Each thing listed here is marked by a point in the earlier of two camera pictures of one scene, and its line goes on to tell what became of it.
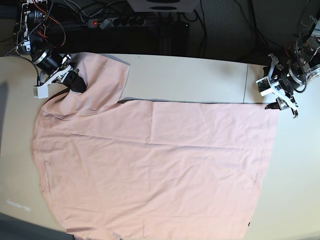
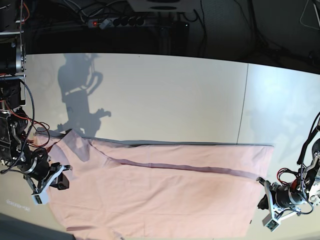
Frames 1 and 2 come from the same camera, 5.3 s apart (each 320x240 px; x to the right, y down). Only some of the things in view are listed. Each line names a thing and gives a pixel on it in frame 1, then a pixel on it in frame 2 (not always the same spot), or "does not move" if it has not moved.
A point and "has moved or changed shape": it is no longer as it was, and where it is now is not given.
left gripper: x=59 y=75 -> x=52 y=176
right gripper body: x=274 y=82 -> x=276 y=211
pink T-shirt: x=150 y=170 has moved or changed shape
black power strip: x=93 y=23 does not move
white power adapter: x=104 y=24 does not move
